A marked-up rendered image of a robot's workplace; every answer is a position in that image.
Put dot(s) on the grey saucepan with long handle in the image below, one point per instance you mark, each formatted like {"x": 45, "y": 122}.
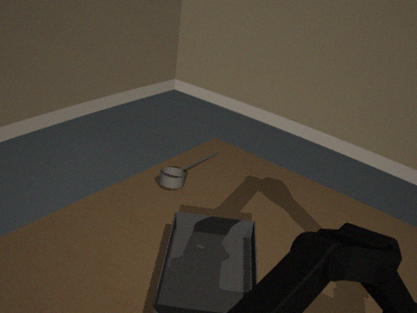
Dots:
{"x": 173, "y": 177}

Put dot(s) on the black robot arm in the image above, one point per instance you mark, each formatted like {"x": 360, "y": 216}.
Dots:
{"x": 315, "y": 258}

